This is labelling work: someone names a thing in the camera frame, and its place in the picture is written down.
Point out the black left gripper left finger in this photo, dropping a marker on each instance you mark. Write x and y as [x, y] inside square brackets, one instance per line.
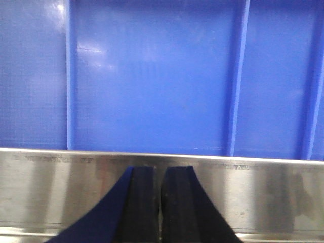
[127, 213]

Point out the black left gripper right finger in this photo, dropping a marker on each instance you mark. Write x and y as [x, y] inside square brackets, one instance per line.
[188, 213]

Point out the large blue plastic bin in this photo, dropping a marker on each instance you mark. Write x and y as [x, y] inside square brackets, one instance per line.
[225, 78]

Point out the stainless steel shelf front rail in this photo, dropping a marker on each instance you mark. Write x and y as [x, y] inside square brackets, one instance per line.
[263, 200]

